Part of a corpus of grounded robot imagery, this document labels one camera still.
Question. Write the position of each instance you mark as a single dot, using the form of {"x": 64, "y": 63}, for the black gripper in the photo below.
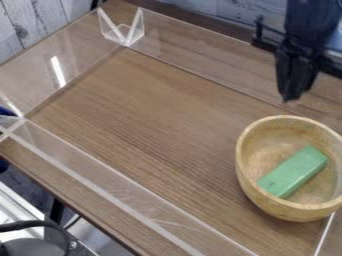
{"x": 310, "y": 35}

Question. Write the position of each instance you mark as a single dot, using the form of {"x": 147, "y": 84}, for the light wooden bowl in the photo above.
{"x": 271, "y": 139}

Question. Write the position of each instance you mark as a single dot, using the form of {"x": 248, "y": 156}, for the clear acrylic corner bracket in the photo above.
{"x": 123, "y": 34}

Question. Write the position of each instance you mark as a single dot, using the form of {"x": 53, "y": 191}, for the clear acrylic tray wall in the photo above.
{"x": 125, "y": 210}

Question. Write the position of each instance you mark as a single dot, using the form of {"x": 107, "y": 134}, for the green rectangular block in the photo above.
{"x": 294, "y": 172}

